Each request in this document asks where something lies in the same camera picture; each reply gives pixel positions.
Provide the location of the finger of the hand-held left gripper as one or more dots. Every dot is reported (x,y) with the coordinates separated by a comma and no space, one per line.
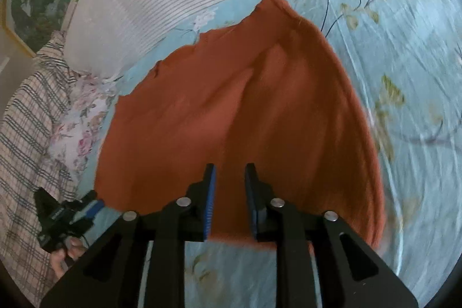
(88,195)
(94,208)

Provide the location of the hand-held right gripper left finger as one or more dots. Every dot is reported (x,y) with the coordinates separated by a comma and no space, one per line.
(210,199)

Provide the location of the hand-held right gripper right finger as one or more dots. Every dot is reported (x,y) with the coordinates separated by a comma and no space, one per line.
(252,201)

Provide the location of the orange cloth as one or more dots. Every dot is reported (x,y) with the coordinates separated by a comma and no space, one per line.
(234,120)

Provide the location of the person's left hand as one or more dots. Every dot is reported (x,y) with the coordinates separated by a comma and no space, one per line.
(70,252)

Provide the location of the pink floral pillow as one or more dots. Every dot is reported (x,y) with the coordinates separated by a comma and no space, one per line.
(81,127)

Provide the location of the plaid blanket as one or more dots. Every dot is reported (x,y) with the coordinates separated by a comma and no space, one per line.
(25,149)

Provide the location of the light blue floral bed sheet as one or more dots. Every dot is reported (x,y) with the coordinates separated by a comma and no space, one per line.
(397,95)

